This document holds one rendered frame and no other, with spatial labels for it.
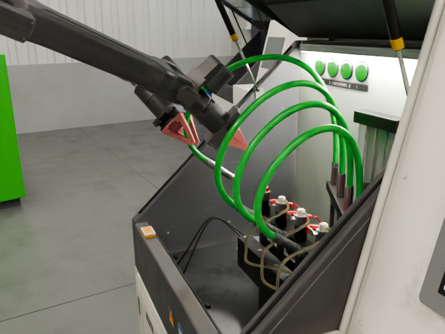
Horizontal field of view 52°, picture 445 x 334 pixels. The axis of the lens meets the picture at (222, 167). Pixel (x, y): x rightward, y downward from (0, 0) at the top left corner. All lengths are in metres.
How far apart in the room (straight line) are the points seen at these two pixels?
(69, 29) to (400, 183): 0.57
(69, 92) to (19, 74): 0.74
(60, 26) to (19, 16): 0.08
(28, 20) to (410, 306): 0.68
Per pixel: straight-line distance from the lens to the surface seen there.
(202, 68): 0.98
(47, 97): 7.44
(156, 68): 0.88
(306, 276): 0.79
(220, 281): 1.27
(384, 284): 0.78
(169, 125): 1.12
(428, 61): 0.78
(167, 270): 1.09
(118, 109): 7.72
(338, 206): 1.06
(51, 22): 0.76
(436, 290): 0.72
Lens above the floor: 1.49
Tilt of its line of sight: 17 degrees down
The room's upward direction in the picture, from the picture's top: 1 degrees counter-clockwise
